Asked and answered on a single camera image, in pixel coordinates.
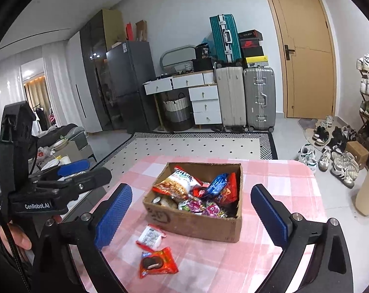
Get pink checkered tablecloth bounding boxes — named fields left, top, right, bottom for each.
left=60, top=154, right=329, bottom=293

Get red oreo pack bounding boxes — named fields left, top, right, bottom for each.
left=190, top=187, right=208, bottom=199
left=139, top=247, right=179, bottom=278

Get small cardboard box floor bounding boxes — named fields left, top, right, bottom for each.
left=346, top=141, right=369, bottom=169

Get white red snack pack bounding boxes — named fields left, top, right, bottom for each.
left=135, top=224, right=167, bottom=252

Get clear wafer stick pack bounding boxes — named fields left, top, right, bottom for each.
left=152, top=195, right=178, bottom=209

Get blue oreo cookie pack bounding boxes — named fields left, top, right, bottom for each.
left=202, top=173, right=228, bottom=198

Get beige suitcase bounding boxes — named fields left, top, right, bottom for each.
left=215, top=67, right=247, bottom=131

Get shoes on floor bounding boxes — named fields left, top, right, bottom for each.
left=296, top=116, right=359, bottom=188

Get woven laundry basket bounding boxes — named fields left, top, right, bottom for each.
left=163, top=92, right=193, bottom=132

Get large red snack bag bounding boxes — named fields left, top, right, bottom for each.
left=214, top=173, right=238, bottom=206

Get wooden door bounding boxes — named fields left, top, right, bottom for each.
left=268, top=0, right=336, bottom=119

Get black bag on desk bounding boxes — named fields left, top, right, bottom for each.
left=192, top=42, right=214, bottom=72

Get white drawer desk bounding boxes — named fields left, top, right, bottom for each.
left=143, top=70, right=222, bottom=127

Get dotted white rug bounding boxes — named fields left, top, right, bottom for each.
left=94, top=132, right=279, bottom=184

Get purple candy bag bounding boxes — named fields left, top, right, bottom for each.
left=178, top=199, right=228, bottom=218

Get arched mirror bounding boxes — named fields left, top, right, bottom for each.
left=159, top=45, right=196, bottom=74

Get shrimp noodle snack bag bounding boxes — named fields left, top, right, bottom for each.
left=152, top=166, right=203, bottom=201

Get silver suitcase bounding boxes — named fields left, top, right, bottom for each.
left=243, top=67, right=276, bottom=132

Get dark grey refrigerator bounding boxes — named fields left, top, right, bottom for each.
left=106, top=41, right=159, bottom=134

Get black glass wardrobe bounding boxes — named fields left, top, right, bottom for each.
left=80, top=9, right=126, bottom=130

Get left hand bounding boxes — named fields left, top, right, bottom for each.
left=0, top=224, right=32, bottom=255

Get teal suitcase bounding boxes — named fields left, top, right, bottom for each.
left=210, top=14, right=242, bottom=65

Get SF cardboard box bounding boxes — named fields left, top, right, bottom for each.
left=143, top=162, right=243, bottom=243

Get stacked shoe boxes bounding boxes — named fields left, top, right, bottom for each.
left=238, top=30, right=269, bottom=68

